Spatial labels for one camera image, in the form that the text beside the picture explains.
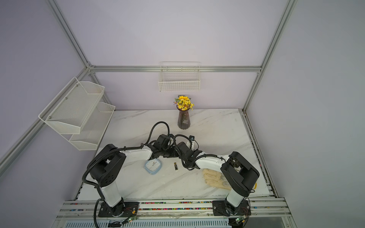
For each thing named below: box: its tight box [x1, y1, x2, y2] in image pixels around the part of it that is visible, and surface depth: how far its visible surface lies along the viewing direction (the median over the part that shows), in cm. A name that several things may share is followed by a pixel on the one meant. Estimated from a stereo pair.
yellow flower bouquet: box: [172, 95, 195, 111], surface depth 94 cm
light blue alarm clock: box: [144, 158, 162, 175], surface depth 88 cm
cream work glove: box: [202, 168, 232, 190], surface depth 85 cm
